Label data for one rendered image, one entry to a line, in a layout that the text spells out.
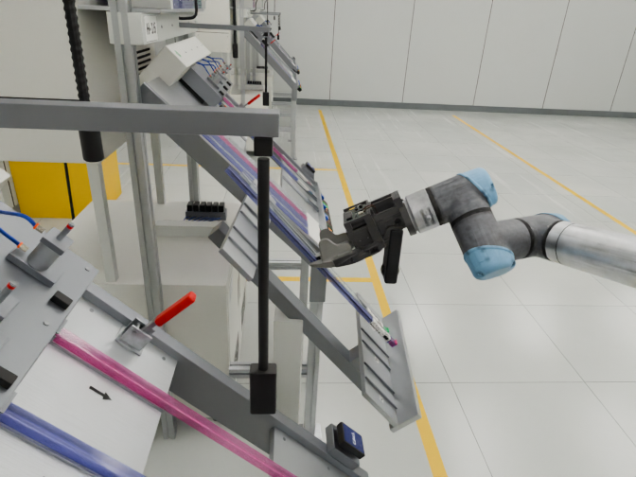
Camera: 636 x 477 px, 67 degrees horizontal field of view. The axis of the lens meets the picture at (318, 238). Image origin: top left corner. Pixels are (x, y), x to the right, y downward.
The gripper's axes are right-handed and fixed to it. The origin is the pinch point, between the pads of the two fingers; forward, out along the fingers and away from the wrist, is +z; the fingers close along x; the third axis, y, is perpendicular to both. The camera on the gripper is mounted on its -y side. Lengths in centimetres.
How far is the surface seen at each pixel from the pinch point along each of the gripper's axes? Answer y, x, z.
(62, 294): 28, 43, 14
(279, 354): -14.9, 3.1, 15.7
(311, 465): -14.7, 33.1, 6.7
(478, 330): -123, -115, -27
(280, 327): -8.9, 3.1, 12.5
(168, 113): 39, 53, -10
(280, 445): -8.6, 33.6, 8.8
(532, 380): -130, -81, -40
